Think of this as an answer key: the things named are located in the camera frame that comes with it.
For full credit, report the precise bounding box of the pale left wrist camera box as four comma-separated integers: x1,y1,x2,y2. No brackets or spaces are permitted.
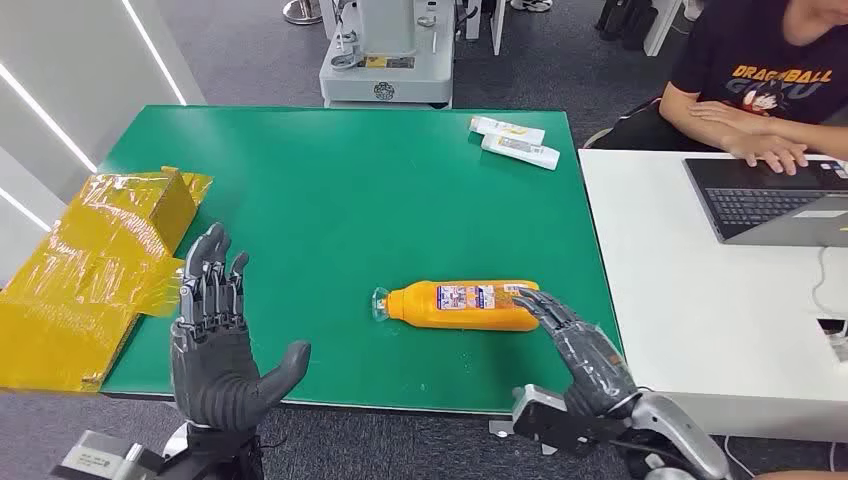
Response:
51,430,165,480

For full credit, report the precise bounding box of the white machine base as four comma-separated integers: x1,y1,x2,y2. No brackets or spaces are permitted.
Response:
319,0,458,109

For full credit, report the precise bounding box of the yellow taped cardboard box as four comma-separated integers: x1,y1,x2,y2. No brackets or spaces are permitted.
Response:
0,165,215,393

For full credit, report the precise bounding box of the dark grey laptop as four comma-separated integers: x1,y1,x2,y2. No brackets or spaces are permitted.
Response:
683,157,848,248

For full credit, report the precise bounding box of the chrome chair base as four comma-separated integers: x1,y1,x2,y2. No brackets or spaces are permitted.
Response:
283,0,324,26

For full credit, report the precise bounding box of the orange detergent bottle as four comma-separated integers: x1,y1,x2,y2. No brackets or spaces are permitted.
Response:
370,279,542,333

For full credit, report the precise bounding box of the white desk cable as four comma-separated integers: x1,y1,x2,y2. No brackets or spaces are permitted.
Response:
811,246,848,319

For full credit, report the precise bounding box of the white desk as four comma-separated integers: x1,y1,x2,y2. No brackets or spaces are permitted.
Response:
578,148,848,444

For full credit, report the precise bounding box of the white tube carton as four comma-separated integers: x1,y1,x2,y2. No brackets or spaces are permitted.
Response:
480,133,562,172
468,115,547,146

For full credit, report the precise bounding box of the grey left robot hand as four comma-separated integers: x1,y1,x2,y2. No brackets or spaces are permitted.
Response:
170,221,313,433

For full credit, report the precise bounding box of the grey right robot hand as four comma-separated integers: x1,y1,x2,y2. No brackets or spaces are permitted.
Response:
511,288,643,420

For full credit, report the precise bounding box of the person's left hand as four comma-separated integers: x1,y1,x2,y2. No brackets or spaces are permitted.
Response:
688,100,773,134

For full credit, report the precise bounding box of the green top table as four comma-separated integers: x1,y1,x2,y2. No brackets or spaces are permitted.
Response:
99,104,624,415

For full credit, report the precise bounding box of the person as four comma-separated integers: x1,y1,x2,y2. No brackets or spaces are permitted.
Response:
589,0,848,177

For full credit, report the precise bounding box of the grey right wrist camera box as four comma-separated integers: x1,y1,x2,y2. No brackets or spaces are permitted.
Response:
490,384,631,458

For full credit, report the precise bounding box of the person's right hand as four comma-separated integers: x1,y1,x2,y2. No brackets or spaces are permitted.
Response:
722,132,810,177

